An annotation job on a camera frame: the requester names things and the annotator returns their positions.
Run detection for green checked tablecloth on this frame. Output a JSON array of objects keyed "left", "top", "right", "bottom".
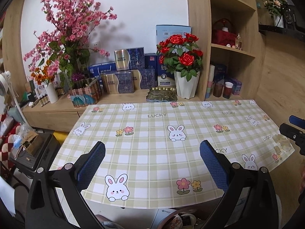
[{"left": 51, "top": 99, "right": 295, "bottom": 210}]

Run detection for red basket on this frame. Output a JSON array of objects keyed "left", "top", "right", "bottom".
[{"left": 212, "top": 19, "right": 235, "bottom": 47}]

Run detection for red white checked cloth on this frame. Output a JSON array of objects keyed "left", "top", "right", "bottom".
[{"left": 0, "top": 114, "right": 22, "bottom": 170}]

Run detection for peach roses in white vase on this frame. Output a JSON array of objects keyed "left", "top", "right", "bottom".
[{"left": 263, "top": 0, "right": 290, "bottom": 28}]

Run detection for bin with white bag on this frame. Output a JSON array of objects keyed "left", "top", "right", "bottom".
[{"left": 156, "top": 207, "right": 211, "bottom": 229}]

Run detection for dark blue shelf box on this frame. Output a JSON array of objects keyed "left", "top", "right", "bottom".
[{"left": 214, "top": 64, "right": 227, "bottom": 84}]

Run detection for wooden shelf unit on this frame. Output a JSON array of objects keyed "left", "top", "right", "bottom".
[{"left": 186, "top": 0, "right": 266, "bottom": 102}]

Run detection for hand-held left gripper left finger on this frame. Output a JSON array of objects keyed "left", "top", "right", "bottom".
[{"left": 25, "top": 141, "right": 106, "bottom": 229}]

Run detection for small purple blue box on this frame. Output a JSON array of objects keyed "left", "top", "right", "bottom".
[{"left": 231, "top": 79, "right": 243, "bottom": 94}]

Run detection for small cardboard box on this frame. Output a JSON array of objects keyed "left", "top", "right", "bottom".
[{"left": 20, "top": 131, "right": 40, "bottom": 156}]

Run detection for black side table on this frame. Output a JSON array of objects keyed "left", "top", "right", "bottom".
[{"left": 258, "top": 24, "right": 305, "bottom": 36}]

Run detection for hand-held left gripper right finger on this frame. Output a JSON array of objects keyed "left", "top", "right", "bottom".
[{"left": 200, "top": 140, "right": 280, "bottom": 229}]

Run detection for row of small brown bottles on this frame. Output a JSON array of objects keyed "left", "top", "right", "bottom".
[{"left": 31, "top": 92, "right": 49, "bottom": 108}]

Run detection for orange flowers in white vase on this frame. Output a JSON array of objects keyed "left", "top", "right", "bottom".
[{"left": 31, "top": 64, "right": 59, "bottom": 104}]

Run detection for white round device on stand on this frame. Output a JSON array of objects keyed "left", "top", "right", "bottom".
[{"left": 0, "top": 71, "right": 24, "bottom": 118}]

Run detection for red roses in white pot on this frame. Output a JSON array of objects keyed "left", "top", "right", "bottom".
[{"left": 156, "top": 33, "right": 204, "bottom": 99}]

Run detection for blue gold gift box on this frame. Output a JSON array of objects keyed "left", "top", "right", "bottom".
[
  {"left": 132, "top": 69, "right": 156, "bottom": 90},
  {"left": 101, "top": 72, "right": 134, "bottom": 94},
  {"left": 114, "top": 47, "right": 145, "bottom": 71}
]

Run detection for red cup with white rim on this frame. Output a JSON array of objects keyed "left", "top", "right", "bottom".
[{"left": 223, "top": 82, "right": 233, "bottom": 99}]

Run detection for clear plastic patch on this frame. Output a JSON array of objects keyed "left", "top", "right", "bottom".
[{"left": 272, "top": 134, "right": 295, "bottom": 160}]

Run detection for white blue label box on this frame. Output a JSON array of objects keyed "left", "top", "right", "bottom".
[{"left": 156, "top": 55, "right": 177, "bottom": 87}]

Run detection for black appliance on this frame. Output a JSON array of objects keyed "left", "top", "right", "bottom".
[{"left": 10, "top": 132, "right": 60, "bottom": 177}]

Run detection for pink blossom plant in planter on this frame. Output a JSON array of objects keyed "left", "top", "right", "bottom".
[{"left": 23, "top": 0, "right": 118, "bottom": 109}]

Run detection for stack of pastel cups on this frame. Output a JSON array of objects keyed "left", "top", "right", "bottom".
[{"left": 205, "top": 64, "right": 215, "bottom": 98}]

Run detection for green gold-edged tray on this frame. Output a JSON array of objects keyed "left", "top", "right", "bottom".
[{"left": 146, "top": 87, "right": 179, "bottom": 103}]

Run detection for blue white flat carton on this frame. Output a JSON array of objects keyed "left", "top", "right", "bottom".
[{"left": 88, "top": 61, "right": 117, "bottom": 77}]

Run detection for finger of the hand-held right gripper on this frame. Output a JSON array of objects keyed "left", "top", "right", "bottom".
[
  {"left": 289, "top": 115, "right": 305, "bottom": 125},
  {"left": 279, "top": 123, "right": 305, "bottom": 156}
]

